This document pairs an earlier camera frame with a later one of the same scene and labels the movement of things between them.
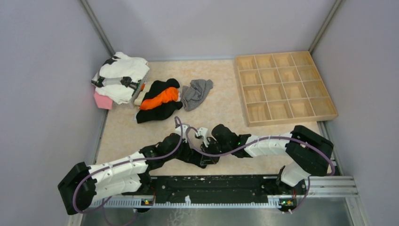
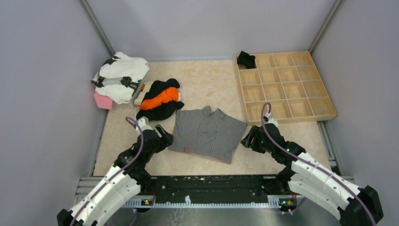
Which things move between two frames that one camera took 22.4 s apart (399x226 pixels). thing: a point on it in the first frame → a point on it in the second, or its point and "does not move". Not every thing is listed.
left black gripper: (184, 144) → (165, 140)
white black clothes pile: (118, 76) does not move
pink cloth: (103, 101) does not move
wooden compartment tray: (279, 88) does not move
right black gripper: (206, 145) → (254, 133)
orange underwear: (171, 94) does not move
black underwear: (162, 111) does not move
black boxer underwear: (197, 157) → (246, 60)
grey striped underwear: (195, 93) → (201, 132)
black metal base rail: (242, 190) does not move
